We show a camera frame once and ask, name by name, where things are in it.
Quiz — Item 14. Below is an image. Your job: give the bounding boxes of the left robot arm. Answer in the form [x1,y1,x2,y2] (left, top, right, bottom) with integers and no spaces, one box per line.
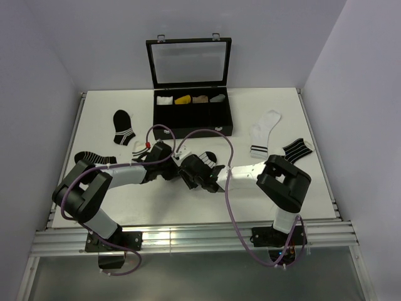
[52,141,178,251]

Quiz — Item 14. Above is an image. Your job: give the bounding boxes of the tan rolled sock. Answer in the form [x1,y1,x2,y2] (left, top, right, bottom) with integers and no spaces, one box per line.
[192,95,209,103]

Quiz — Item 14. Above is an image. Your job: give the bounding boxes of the white sock with black lines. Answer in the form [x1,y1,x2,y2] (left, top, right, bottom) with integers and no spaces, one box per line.
[199,151,217,169]

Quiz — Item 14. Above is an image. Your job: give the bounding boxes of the grey rolled sock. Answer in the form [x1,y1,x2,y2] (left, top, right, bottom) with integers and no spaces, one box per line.
[209,94,226,103]

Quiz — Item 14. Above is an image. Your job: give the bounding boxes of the white rolled sock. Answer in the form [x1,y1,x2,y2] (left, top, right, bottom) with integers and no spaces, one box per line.
[156,96,174,105]

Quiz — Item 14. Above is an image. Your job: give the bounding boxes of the black storage box with lid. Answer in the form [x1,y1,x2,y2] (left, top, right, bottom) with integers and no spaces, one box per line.
[145,33,234,140]

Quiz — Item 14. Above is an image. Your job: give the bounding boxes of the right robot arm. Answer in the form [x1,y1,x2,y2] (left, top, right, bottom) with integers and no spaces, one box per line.
[179,155,311,248]

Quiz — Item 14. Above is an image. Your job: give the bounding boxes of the black sock white vertical stripes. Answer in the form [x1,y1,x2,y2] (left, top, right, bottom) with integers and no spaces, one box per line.
[283,138,315,164]

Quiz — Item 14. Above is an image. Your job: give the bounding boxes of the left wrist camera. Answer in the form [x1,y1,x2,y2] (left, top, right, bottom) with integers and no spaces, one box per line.
[132,141,151,161]

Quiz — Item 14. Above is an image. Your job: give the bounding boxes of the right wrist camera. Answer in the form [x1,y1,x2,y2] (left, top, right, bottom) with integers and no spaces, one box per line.
[173,146,192,165]

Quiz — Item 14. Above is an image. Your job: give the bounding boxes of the black white horizontal striped sock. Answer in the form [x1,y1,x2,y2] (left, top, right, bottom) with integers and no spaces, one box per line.
[74,151,117,165]

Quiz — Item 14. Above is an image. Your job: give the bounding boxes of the aluminium frame rail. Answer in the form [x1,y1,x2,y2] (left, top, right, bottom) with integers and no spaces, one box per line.
[29,220,359,257]

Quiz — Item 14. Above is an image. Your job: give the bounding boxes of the yellow rolled sock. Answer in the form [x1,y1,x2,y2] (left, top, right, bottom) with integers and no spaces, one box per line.
[174,95,191,105]

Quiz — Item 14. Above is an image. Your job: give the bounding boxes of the long white sock striped cuff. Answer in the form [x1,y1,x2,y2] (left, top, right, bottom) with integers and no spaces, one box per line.
[250,110,281,160]

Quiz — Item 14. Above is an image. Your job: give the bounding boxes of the black sock with white stripes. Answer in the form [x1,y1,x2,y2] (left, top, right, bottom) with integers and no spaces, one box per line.
[113,110,136,146]

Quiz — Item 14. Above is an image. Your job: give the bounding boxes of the cream sock with black stripes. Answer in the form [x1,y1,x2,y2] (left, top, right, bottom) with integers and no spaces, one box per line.
[132,140,148,158]

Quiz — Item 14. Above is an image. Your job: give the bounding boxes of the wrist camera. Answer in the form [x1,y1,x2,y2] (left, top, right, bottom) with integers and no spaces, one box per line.
[132,141,151,161]
[173,146,192,165]

